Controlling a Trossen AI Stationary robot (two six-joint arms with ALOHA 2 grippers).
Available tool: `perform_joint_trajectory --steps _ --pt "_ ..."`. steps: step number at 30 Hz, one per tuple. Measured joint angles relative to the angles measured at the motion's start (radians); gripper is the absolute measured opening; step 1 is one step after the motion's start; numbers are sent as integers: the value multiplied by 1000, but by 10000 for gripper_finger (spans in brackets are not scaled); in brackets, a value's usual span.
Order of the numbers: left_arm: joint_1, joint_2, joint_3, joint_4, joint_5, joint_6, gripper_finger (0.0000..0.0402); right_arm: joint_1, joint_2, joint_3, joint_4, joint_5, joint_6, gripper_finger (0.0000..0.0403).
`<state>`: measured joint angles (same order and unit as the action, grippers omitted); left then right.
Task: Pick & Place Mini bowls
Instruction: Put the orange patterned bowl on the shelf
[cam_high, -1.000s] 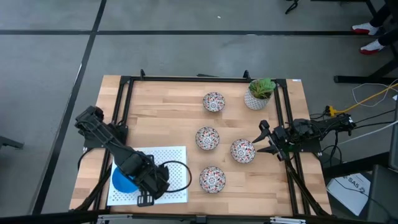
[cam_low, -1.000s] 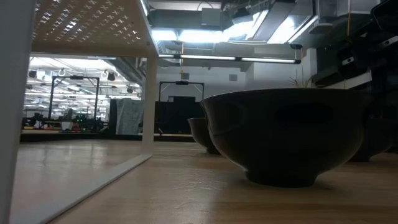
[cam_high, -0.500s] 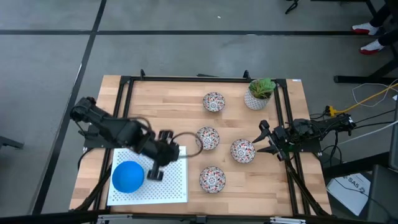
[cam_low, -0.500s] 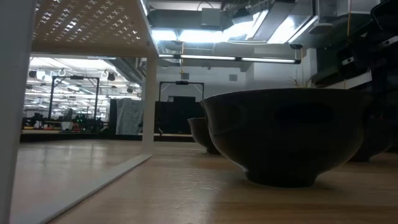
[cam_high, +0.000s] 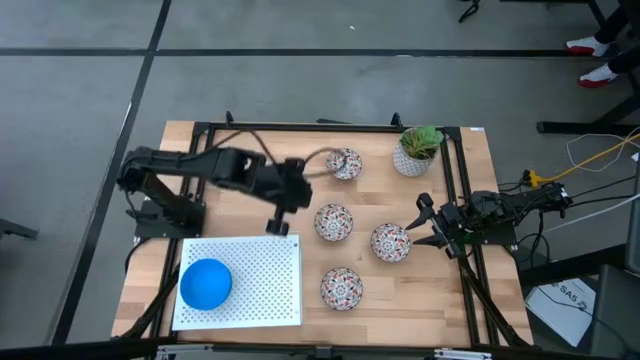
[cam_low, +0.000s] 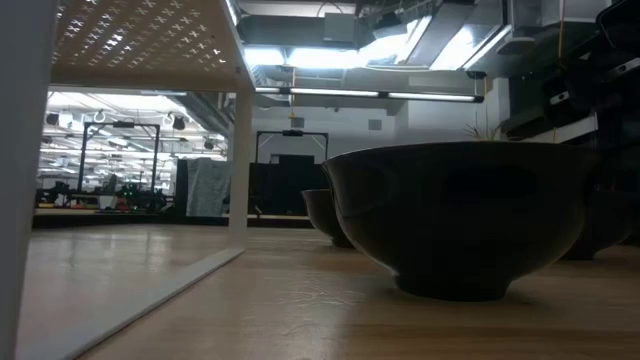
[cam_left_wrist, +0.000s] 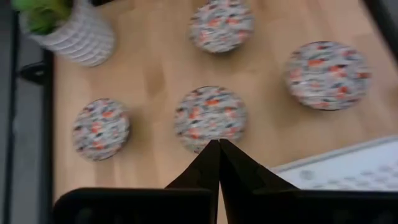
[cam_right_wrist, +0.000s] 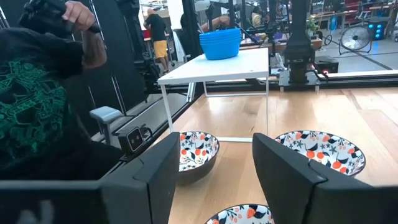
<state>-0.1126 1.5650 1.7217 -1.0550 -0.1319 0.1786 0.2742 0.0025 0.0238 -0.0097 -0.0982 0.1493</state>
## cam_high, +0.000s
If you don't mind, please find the blue plastic bowl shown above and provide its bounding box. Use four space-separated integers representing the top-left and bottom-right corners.
179 257 234 312

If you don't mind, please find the grey box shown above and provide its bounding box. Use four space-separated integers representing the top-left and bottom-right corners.
589 263 640 359

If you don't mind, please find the white printed paper sheet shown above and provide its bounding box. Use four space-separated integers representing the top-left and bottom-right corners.
523 278 597 349

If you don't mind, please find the person's leg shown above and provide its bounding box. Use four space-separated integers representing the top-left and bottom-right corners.
607 44 640 76
593 4 632 45

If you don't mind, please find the yellow extension cable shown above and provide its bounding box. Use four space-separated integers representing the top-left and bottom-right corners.
523 133 640 187

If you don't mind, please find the white cable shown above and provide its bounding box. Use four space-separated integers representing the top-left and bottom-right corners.
564 127 640 174
542 193 640 235

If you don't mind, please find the black cable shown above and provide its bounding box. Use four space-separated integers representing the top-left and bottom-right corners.
457 0 482 24

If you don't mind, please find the black stand leg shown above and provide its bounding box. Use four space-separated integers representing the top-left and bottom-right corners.
0 217 40 242
517 243 629 287
536 92 640 136

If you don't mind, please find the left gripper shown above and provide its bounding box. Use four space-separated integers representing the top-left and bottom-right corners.
265 158 314 237

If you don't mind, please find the dark floral patterned mini bowl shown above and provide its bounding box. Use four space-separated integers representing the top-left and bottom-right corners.
369 222 412 264
325 147 363 181
313 203 355 243
319 266 365 312

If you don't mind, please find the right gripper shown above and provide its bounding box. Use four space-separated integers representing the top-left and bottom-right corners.
405 192 476 259

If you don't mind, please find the person's shoe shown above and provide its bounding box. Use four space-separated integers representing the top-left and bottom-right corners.
565 35 612 57
578 63 621 89

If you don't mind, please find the green plant in white pot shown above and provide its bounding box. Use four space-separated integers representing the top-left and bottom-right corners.
391 124 445 178

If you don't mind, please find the white perforated metal shelf riser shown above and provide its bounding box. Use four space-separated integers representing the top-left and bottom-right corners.
171 234 304 332

